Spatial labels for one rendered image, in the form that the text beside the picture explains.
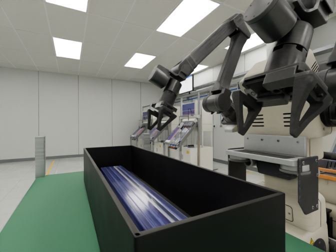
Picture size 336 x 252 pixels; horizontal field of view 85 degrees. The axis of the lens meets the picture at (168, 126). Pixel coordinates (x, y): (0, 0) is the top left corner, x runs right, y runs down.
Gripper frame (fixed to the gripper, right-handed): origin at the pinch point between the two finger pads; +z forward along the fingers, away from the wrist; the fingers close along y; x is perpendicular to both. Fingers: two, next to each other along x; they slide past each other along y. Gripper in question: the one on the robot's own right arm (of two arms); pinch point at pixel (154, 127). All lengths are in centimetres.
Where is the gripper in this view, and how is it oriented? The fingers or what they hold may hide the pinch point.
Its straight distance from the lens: 68.0
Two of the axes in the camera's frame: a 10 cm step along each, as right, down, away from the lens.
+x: 7.9, 4.4, 4.2
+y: 4.7, 0.1, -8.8
